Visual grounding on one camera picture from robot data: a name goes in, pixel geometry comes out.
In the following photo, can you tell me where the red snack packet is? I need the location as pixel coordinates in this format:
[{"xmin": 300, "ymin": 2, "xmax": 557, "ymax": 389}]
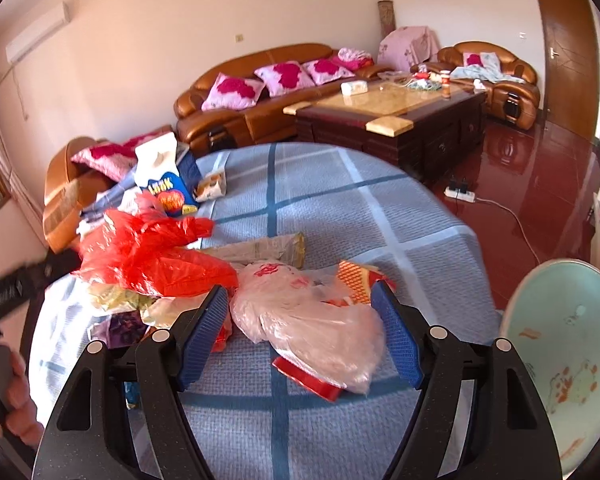
[{"xmin": 272, "ymin": 260, "xmax": 396, "ymax": 402}]

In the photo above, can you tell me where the red plastic bag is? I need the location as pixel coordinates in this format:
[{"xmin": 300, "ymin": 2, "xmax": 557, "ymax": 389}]
[{"xmin": 76, "ymin": 209, "xmax": 238, "ymax": 297}]

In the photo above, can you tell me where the translucent pink plastic bag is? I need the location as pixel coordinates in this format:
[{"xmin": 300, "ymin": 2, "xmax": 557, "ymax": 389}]
[{"xmin": 230, "ymin": 261, "xmax": 385, "ymax": 394}]

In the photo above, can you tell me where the yellow white plastic bag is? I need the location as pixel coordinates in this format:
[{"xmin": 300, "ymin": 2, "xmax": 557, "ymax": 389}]
[{"xmin": 87, "ymin": 284, "xmax": 207, "ymax": 330}]

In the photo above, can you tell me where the light green trash basin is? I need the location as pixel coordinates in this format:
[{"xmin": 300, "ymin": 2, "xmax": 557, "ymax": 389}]
[{"xmin": 500, "ymin": 259, "xmax": 600, "ymax": 477}]

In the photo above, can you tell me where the person's left hand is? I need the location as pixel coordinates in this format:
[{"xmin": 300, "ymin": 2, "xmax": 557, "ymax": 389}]
[{"xmin": 5, "ymin": 351, "xmax": 44, "ymax": 450}]

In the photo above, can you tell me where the purple orange wrapper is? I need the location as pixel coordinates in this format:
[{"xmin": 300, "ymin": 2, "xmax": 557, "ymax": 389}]
[{"xmin": 88, "ymin": 311, "xmax": 148, "ymax": 349}]

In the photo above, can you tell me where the clear gold long wrapper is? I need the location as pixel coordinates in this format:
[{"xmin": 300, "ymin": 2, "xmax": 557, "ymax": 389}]
[{"xmin": 202, "ymin": 232, "xmax": 306, "ymax": 269}]

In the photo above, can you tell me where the brown leather armchair near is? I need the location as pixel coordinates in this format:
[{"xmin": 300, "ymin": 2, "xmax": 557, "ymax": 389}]
[{"xmin": 42, "ymin": 123, "xmax": 176, "ymax": 254}]

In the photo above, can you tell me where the brown leather armchair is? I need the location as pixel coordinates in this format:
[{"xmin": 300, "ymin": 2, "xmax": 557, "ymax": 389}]
[
  {"xmin": 411, "ymin": 41, "xmax": 540, "ymax": 130},
  {"xmin": 42, "ymin": 123, "xmax": 176, "ymax": 254}
]

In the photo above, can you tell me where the small brown white snack packet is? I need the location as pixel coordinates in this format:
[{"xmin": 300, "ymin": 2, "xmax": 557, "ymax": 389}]
[{"xmin": 195, "ymin": 170, "xmax": 226, "ymax": 203}]

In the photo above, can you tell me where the folded blue plaid cloth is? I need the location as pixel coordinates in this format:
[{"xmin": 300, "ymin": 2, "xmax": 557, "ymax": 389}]
[{"xmin": 80, "ymin": 167, "xmax": 136, "ymax": 222}]

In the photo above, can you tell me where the blue plaid tablecloth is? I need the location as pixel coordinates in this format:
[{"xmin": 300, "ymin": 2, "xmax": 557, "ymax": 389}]
[{"xmin": 29, "ymin": 143, "xmax": 500, "ymax": 479}]

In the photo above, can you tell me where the white power strip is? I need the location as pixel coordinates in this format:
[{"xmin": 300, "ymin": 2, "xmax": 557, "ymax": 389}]
[{"xmin": 444, "ymin": 186, "xmax": 476, "ymax": 204}]

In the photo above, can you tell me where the blue white LOOK carton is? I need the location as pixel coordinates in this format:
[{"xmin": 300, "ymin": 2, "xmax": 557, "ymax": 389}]
[{"xmin": 134, "ymin": 132, "xmax": 202, "ymax": 218}]

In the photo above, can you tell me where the pink cushion on near armchair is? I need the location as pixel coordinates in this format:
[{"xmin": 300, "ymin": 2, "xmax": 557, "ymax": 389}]
[{"xmin": 71, "ymin": 126, "xmax": 172, "ymax": 182}]

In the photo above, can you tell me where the dark wood coffee table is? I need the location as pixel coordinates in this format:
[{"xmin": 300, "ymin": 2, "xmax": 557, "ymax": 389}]
[{"xmin": 284, "ymin": 81, "xmax": 488, "ymax": 182}]

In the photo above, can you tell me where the long brown leather sofa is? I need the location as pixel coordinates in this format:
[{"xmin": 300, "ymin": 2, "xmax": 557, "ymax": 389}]
[{"xmin": 173, "ymin": 42, "xmax": 388, "ymax": 157}]

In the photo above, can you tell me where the pink cushion on sofa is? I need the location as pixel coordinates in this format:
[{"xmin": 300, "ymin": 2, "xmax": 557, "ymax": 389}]
[
  {"xmin": 201, "ymin": 73, "xmax": 265, "ymax": 112},
  {"xmin": 302, "ymin": 58, "xmax": 355, "ymax": 86},
  {"xmin": 254, "ymin": 61, "xmax": 315, "ymax": 98}
]

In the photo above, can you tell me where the white tissue box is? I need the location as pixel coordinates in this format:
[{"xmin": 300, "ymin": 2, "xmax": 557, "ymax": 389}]
[{"xmin": 340, "ymin": 80, "xmax": 368, "ymax": 96}]

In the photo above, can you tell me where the orange white can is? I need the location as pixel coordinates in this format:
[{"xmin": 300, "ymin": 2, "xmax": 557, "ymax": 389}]
[{"xmin": 440, "ymin": 70, "xmax": 451, "ymax": 99}]

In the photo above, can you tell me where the brown leather armchair far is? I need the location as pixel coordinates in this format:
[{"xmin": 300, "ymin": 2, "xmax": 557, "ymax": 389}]
[{"xmin": 411, "ymin": 41, "xmax": 540, "ymax": 130}]

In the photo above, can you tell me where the white air conditioner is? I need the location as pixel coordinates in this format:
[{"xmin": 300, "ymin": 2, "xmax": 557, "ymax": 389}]
[{"xmin": 5, "ymin": 2, "xmax": 70, "ymax": 65}]

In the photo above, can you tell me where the light blanket on far armchair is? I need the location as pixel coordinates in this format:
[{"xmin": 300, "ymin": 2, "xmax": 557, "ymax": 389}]
[{"xmin": 450, "ymin": 52, "xmax": 524, "ymax": 84}]

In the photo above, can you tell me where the folded pink blanket on sofa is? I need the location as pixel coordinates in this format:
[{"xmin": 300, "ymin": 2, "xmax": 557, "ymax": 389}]
[{"xmin": 332, "ymin": 48, "xmax": 375, "ymax": 72}]

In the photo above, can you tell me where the pink cloth covered object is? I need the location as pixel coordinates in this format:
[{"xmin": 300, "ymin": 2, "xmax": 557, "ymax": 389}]
[{"xmin": 377, "ymin": 26, "xmax": 440, "ymax": 72}]

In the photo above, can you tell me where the tall brown floor vase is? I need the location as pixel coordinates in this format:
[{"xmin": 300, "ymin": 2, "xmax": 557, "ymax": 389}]
[{"xmin": 377, "ymin": 0, "xmax": 396, "ymax": 38}]

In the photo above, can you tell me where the brown wooden door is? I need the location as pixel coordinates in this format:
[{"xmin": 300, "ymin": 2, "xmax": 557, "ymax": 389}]
[{"xmin": 538, "ymin": 0, "xmax": 600, "ymax": 142}]

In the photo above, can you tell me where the white power cable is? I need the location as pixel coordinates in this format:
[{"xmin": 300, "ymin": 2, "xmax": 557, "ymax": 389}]
[{"xmin": 474, "ymin": 196, "xmax": 542, "ymax": 266}]

